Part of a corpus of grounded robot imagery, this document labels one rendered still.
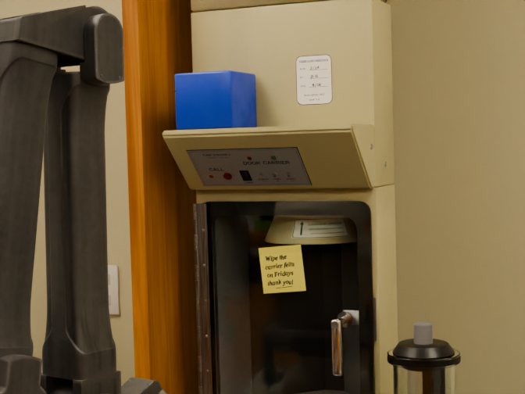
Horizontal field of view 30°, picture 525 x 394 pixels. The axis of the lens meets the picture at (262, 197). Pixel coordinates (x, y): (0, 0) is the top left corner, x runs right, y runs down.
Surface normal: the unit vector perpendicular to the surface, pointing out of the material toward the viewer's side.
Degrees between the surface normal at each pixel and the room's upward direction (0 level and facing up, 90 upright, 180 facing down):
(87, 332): 80
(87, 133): 91
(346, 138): 135
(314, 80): 90
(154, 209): 90
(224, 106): 90
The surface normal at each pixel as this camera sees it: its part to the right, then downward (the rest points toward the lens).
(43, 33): 0.81, 0.00
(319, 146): -0.25, 0.75
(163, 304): 0.92, 0.00
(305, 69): -0.39, 0.06
